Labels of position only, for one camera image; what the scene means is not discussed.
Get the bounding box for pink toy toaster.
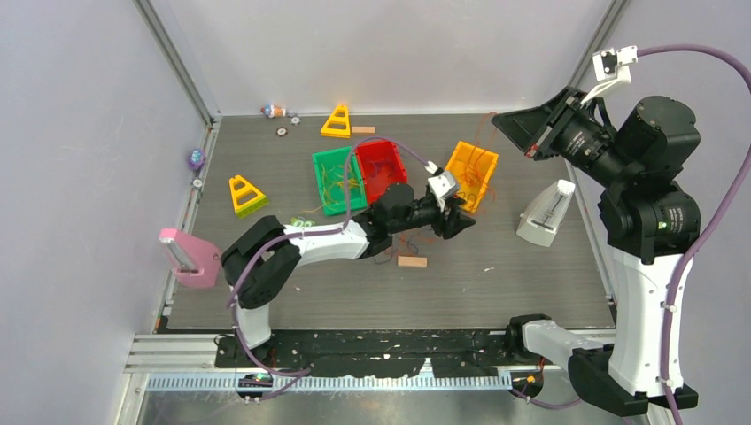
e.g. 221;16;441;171
159;228;221;290

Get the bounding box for yellow triangular toy block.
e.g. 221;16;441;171
228;174;268;219

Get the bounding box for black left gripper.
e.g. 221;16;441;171
390;196;474;238

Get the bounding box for orange plastic bin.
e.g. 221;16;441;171
445;141;499;213

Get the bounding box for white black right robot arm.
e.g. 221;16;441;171
492;87;701;417

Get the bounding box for red plastic bin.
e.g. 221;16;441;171
354;139;408;205

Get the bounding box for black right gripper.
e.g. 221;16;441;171
492;84;636;189

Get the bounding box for small clown figurine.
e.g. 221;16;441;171
259;104;287;119

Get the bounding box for white toy toaster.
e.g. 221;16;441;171
516;179;576;248

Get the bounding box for orange yellow purple cables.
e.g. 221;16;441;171
372;228;447;265

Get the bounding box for green monster toy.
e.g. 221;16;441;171
290;217;315;228

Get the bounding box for small wooden block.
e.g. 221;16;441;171
398;256;428;268
351;126;376;135

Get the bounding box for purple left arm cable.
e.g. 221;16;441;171
225;136;438;404

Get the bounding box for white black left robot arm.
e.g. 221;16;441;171
221;183;476;367

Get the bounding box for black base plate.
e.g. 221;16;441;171
213;328;552;378

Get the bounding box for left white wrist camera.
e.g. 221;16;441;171
424;161;461;212

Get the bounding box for green plastic bin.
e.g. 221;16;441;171
312;146;368;216

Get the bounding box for purple egg toy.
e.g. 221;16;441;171
188;148;206;171

